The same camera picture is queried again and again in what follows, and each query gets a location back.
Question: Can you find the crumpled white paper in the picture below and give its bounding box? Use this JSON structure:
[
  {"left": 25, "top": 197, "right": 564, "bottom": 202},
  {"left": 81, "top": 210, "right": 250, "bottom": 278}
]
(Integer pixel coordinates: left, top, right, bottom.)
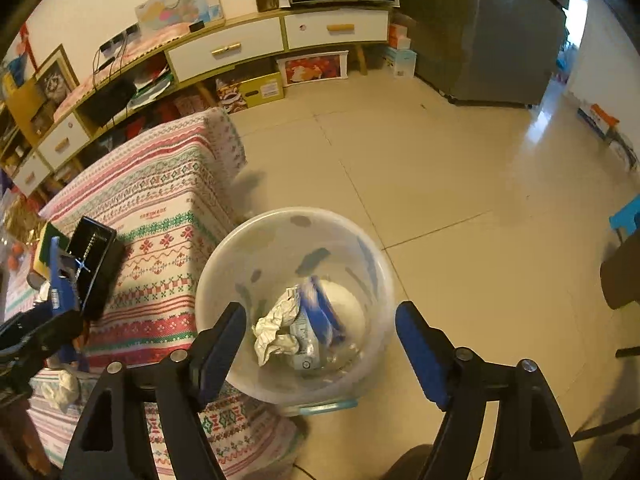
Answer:
[{"left": 252, "top": 285, "right": 303, "bottom": 367}]

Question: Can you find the white wooden TV cabinet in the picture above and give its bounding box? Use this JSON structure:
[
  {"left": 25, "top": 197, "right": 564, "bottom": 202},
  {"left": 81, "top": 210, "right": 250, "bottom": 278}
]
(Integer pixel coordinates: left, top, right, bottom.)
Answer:
[{"left": 10, "top": 7, "right": 391, "bottom": 197}]

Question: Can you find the framed cat picture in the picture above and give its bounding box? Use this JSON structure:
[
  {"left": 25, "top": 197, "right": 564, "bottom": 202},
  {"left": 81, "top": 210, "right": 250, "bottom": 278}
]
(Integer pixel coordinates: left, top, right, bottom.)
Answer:
[{"left": 34, "top": 44, "right": 81, "bottom": 106}]

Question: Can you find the striped patterned tablecloth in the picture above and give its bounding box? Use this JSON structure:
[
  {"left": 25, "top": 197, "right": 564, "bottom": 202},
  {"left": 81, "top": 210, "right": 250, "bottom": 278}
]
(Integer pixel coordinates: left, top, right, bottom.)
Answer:
[{"left": 5, "top": 107, "right": 307, "bottom": 480}]

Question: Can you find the orange white box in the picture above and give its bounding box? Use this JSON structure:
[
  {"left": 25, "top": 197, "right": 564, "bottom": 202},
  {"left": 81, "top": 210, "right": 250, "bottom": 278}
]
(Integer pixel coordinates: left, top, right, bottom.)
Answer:
[{"left": 387, "top": 24, "right": 412, "bottom": 51}]

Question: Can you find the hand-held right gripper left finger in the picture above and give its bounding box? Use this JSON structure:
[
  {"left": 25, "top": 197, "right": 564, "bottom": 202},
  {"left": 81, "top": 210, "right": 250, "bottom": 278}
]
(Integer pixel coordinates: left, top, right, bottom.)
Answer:
[{"left": 60, "top": 301, "right": 248, "bottom": 480}]

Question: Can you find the pink runner cloth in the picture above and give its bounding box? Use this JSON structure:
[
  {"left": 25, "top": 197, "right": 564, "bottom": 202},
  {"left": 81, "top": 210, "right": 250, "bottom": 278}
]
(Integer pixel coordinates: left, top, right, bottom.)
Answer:
[{"left": 52, "top": 25, "right": 187, "bottom": 117}]

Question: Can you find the blue stool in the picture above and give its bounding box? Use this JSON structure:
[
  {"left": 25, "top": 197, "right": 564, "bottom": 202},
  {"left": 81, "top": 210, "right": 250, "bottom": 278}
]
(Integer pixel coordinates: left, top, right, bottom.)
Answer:
[{"left": 609, "top": 196, "right": 640, "bottom": 243}]

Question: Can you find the yellow green sponge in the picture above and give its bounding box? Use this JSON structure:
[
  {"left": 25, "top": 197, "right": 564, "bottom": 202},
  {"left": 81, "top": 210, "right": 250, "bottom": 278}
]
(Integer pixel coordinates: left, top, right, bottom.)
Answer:
[{"left": 31, "top": 222, "right": 68, "bottom": 281}]

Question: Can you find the yellow cardboard box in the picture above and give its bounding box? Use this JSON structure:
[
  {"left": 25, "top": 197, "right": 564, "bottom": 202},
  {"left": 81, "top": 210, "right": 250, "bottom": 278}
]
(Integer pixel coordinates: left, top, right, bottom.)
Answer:
[{"left": 216, "top": 72, "right": 285, "bottom": 109}]

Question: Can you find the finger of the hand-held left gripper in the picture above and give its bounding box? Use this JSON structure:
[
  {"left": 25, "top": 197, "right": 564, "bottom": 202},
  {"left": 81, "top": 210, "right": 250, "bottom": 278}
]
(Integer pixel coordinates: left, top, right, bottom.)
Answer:
[{"left": 46, "top": 236, "right": 83, "bottom": 321}]

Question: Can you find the blue white packet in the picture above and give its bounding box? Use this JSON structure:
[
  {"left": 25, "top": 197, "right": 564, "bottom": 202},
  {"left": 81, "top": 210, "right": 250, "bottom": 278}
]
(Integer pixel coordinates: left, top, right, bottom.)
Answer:
[{"left": 292, "top": 275, "right": 349, "bottom": 372}]

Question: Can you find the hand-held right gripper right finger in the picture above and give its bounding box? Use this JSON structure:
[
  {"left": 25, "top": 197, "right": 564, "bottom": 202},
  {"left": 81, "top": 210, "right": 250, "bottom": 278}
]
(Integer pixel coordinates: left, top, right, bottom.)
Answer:
[{"left": 394, "top": 301, "right": 586, "bottom": 480}]

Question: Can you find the red framed picture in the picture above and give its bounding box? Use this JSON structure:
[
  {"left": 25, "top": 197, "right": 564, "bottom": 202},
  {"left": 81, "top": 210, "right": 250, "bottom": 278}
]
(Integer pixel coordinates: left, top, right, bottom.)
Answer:
[{"left": 276, "top": 50, "right": 350, "bottom": 87}]

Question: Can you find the grey refrigerator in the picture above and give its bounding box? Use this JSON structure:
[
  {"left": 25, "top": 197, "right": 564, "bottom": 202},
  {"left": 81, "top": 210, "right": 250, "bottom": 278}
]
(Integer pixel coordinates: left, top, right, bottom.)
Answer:
[{"left": 397, "top": 0, "right": 571, "bottom": 107}]

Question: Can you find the black device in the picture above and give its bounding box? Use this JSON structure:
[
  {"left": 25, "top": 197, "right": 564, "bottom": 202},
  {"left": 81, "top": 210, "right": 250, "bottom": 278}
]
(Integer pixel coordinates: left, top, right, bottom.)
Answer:
[{"left": 79, "top": 79, "right": 137, "bottom": 127}]

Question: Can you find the power strip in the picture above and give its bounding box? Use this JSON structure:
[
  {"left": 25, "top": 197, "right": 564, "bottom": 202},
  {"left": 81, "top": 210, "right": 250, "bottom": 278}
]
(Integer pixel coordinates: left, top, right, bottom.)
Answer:
[{"left": 99, "top": 24, "right": 139, "bottom": 54}]

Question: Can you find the blue white box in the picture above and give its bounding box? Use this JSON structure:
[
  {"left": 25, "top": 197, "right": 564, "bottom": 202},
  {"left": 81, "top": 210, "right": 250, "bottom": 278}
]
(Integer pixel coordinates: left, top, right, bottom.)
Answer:
[{"left": 384, "top": 47, "right": 417, "bottom": 78}]

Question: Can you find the black box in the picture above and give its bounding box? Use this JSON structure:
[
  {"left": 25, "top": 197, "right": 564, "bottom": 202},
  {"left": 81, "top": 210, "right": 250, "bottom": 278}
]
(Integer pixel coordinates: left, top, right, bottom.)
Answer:
[{"left": 66, "top": 216, "right": 127, "bottom": 322}]

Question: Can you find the white plastic trash bin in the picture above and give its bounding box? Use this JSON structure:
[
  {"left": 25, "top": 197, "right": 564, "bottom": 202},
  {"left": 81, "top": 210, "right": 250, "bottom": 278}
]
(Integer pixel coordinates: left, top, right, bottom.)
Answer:
[{"left": 194, "top": 206, "right": 394, "bottom": 417}]

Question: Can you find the yellow wooden shelf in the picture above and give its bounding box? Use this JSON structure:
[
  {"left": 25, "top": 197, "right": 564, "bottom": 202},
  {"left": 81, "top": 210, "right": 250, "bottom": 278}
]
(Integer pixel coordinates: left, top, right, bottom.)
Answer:
[{"left": 0, "top": 77, "right": 51, "bottom": 161}]

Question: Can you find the map poster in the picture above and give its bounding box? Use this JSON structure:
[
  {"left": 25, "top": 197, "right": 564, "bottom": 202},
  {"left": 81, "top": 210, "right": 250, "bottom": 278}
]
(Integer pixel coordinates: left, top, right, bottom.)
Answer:
[{"left": 135, "top": 0, "right": 227, "bottom": 33}]

